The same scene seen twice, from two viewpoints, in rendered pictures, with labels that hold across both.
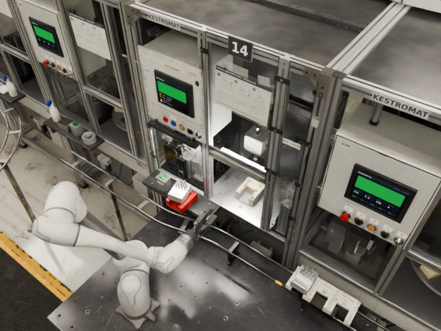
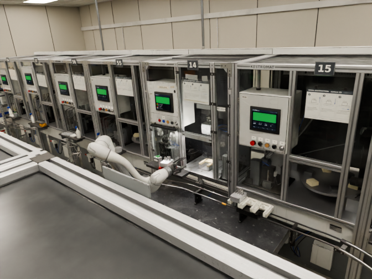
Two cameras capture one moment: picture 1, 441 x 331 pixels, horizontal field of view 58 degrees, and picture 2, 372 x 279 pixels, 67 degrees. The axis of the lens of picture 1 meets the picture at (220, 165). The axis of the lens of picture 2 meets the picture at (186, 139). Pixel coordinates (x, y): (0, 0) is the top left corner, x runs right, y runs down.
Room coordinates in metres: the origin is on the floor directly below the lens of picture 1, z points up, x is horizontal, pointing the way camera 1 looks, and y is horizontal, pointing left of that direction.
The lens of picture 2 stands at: (-1.08, -0.18, 2.27)
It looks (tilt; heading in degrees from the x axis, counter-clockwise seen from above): 21 degrees down; 4
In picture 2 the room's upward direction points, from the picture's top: 3 degrees counter-clockwise
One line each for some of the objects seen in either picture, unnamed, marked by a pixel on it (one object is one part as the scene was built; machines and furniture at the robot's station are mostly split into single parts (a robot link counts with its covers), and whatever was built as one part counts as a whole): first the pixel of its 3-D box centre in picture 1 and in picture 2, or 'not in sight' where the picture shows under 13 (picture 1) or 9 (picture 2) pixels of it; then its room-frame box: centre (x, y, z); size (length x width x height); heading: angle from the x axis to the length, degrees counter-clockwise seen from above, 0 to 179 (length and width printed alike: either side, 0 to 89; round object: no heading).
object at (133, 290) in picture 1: (133, 291); not in sight; (1.03, 0.47, 0.85); 0.18 x 0.16 x 0.22; 6
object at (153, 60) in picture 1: (186, 86); (170, 102); (1.84, 0.19, 1.60); 0.42 x 0.29 x 0.46; 54
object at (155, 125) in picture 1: (172, 132); (163, 126); (1.73, 0.27, 1.37); 0.36 x 0.04 x 0.04; 54
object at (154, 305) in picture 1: (140, 307); not in sight; (1.01, 0.45, 0.71); 0.22 x 0.18 x 0.06; 54
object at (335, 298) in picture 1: (321, 297); (249, 207); (1.00, -0.54, 0.84); 0.36 x 0.14 x 0.10; 54
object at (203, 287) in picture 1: (212, 322); (183, 228); (0.95, 0.05, 0.66); 1.50 x 1.06 x 0.04; 54
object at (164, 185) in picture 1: (165, 182); (158, 161); (1.71, 0.35, 0.97); 0.08 x 0.08 x 0.12; 54
